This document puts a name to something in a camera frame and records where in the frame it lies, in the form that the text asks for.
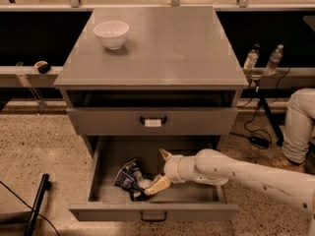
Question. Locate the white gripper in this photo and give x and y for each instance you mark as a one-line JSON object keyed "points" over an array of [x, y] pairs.
{"points": [[171, 168]]}

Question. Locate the blue chip bag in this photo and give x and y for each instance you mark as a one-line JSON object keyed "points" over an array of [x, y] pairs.
{"points": [[131, 179]]}

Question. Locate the open grey bottom drawer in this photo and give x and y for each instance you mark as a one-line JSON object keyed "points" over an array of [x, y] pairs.
{"points": [[181, 202]]}

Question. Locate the grey drawer cabinet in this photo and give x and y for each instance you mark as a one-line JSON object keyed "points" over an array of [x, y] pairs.
{"points": [[173, 57]]}

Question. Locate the closed grey middle drawer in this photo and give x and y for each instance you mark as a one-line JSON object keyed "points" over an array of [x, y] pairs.
{"points": [[144, 121]]}

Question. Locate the tan sneaker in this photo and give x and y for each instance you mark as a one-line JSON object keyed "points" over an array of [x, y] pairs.
{"points": [[283, 163]]}

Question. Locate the black stand leg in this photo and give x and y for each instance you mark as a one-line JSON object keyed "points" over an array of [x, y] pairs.
{"points": [[44, 186]]}

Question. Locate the person leg light trousers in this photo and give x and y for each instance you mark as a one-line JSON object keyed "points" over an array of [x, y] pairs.
{"points": [[299, 125]]}

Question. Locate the white ceramic bowl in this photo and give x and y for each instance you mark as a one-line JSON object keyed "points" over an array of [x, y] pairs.
{"points": [[112, 34]]}

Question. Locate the clear water bottle left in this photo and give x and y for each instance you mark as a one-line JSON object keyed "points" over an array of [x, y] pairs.
{"points": [[252, 57]]}

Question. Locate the clear water bottle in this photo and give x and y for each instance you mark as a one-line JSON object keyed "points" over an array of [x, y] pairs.
{"points": [[252, 57], [275, 60]]}

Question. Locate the clear water bottle right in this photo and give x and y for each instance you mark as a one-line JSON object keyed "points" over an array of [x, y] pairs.
{"points": [[275, 60]]}

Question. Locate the black yellow tape measure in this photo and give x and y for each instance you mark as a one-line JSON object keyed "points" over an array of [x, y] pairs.
{"points": [[42, 66]]}

